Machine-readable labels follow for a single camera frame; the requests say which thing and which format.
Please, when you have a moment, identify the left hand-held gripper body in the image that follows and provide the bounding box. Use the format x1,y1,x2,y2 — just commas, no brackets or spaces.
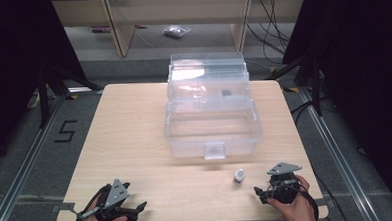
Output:
86,177,140,221

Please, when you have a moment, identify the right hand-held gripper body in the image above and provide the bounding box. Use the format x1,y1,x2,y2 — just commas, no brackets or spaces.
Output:
259,161,305,206

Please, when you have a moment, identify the small white dropper bottle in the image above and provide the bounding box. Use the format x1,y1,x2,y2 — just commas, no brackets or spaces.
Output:
233,168,246,185

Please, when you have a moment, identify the clear plastic storage box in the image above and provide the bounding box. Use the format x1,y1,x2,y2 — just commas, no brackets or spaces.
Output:
159,49,265,163

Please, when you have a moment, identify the person's right hand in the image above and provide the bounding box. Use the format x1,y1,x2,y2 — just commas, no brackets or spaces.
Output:
265,173,319,221

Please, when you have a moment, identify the black metal stand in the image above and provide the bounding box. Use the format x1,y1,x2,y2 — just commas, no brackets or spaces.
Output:
264,50,324,119
36,60,107,129

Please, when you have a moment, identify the dark curtain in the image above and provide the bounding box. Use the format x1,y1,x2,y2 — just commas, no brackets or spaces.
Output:
278,0,392,218
0,0,91,167

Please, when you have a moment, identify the light wooden shelf unit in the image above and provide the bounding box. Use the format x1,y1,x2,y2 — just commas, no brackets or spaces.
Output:
51,0,308,62

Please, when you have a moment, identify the crumpled clear plastic bag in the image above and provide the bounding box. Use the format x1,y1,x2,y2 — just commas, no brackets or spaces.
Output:
162,24,193,40

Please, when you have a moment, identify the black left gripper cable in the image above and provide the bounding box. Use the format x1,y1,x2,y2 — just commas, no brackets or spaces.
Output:
74,183,114,221

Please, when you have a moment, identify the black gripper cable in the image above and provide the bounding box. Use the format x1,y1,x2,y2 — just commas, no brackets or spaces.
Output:
74,183,114,221
296,184,321,221

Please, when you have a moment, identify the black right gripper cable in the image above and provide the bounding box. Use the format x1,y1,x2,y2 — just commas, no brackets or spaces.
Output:
296,184,321,221

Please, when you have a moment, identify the grey metal floor rail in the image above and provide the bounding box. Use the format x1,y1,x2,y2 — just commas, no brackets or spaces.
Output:
0,95,73,221
297,84,381,221

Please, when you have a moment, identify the black floor cable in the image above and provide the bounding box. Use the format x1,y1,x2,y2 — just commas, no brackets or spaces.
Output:
289,99,320,126

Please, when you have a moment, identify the bundle of black cables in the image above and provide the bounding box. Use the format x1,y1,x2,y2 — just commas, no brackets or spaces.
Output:
244,0,294,58

